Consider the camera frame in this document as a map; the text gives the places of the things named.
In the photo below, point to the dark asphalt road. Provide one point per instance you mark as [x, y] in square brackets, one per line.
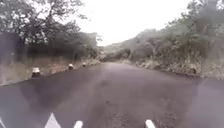
[116, 90]

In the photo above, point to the distant green hill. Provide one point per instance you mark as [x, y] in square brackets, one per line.
[133, 46]

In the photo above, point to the robot's own part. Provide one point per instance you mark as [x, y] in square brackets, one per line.
[149, 124]
[78, 124]

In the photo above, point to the row of roadside marker posts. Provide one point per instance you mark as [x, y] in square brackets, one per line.
[36, 72]

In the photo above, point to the bushy overgrown bank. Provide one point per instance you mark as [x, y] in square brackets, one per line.
[193, 46]

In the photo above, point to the row of trees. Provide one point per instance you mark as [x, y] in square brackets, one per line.
[36, 26]

